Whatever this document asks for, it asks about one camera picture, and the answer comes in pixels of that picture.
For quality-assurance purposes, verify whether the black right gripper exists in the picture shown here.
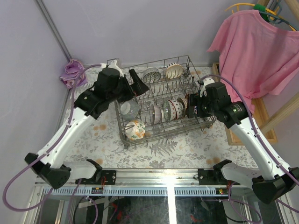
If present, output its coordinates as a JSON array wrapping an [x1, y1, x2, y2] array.
[[185, 93, 218, 118]]

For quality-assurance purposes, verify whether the white bowl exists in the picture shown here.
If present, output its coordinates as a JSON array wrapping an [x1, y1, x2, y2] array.
[[168, 100, 178, 120], [173, 100, 185, 119]]

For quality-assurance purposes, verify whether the black patterned bowl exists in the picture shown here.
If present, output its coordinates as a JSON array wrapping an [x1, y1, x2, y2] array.
[[142, 68, 161, 84]]

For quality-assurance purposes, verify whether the grey dotted bowl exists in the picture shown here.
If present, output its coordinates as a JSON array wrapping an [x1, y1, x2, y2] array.
[[120, 101, 139, 121]]

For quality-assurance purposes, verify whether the green diamond patterned bowl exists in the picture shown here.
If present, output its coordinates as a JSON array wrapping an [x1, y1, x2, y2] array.
[[163, 100, 171, 122]]

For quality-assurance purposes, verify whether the purple striped bowl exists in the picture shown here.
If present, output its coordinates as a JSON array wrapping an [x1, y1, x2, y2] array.
[[149, 104, 162, 125]]

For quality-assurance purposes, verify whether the cream bowl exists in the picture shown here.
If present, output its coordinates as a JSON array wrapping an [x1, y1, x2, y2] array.
[[165, 63, 184, 79]]

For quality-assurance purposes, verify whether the yellow floral bowl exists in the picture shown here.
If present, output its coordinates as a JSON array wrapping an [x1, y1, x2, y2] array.
[[125, 119, 146, 140]]

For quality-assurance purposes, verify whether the brown lattice patterned bowl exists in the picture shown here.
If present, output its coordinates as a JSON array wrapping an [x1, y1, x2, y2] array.
[[177, 98, 188, 112]]

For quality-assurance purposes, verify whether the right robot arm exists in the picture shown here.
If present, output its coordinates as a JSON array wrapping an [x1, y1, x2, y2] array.
[[186, 78, 299, 204]]

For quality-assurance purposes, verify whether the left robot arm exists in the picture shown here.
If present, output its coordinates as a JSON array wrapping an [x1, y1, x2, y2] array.
[[25, 65, 149, 189]]

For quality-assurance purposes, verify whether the purple crumpled cloth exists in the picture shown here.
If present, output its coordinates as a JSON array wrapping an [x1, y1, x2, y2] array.
[[59, 59, 87, 89]]

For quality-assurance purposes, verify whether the floral table mat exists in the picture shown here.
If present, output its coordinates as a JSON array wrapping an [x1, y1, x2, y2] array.
[[50, 66, 266, 169]]

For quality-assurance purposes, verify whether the pink t-shirt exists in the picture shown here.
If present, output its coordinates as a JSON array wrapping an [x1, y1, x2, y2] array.
[[208, 10, 299, 113]]

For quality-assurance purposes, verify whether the yellow clothes hanger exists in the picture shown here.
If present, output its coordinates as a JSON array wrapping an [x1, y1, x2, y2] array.
[[225, 0, 299, 31]]

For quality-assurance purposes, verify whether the teal clothes hanger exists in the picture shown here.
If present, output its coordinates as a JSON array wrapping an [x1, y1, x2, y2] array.
[[253, 4, 296, 31]]

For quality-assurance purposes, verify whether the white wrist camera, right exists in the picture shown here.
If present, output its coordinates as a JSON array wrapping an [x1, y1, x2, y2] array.
[[199, 78, 215, 97]]

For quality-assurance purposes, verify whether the white wrist camera, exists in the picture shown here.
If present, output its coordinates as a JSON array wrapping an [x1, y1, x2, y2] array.
[[100, 58, 124, 77], [199, 78, 215, 97]]

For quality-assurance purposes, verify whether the grey wire dish rack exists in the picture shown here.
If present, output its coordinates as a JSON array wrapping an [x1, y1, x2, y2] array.
[[114, 55, 216, 148]]

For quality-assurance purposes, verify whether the white wrist camera, left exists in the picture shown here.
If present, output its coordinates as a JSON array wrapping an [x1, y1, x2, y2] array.
[[100, 58, 124, 77]]

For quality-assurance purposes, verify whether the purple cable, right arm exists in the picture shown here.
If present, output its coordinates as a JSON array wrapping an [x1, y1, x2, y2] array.
[[198, 74, 299, 224]]

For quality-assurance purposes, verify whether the wooden tray frame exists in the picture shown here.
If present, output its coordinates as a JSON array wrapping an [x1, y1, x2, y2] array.
[[212, 63, 278, 146]]

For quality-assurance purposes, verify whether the corner aluminium post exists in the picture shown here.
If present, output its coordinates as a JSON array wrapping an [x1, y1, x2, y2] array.
[[34, 0, 72, 61]]

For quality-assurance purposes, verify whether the aluminium frame rail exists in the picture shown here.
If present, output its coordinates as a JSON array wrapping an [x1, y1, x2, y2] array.
[[35, 168, 287, 187]]

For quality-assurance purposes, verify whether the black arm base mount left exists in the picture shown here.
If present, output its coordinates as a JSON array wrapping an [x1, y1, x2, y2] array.
[[100, 170, 117, 186]]

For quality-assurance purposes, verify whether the slotted cable duct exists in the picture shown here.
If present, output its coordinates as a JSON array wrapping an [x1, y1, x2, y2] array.
[[51, 187, 228, 197]]

